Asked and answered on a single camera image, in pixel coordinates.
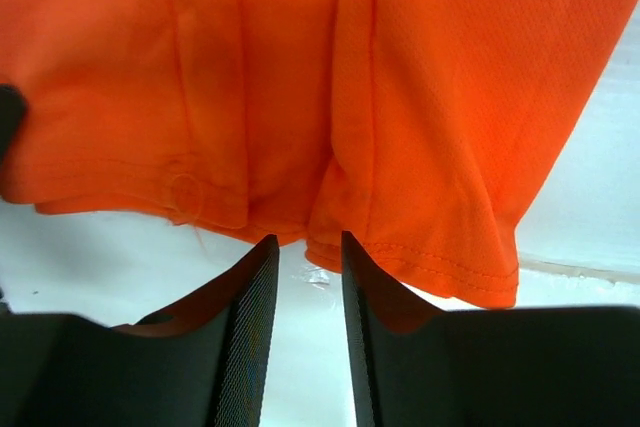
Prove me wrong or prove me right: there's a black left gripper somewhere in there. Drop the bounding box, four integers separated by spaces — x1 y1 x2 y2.
0 84 28 162

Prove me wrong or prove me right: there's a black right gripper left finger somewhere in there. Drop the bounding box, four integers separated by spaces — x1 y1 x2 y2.
1 235 278 427

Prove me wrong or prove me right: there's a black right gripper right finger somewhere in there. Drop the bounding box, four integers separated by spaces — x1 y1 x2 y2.
341 233 639 426

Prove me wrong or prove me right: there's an orange t shirt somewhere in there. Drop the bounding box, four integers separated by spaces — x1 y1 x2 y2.
1 0 638 308

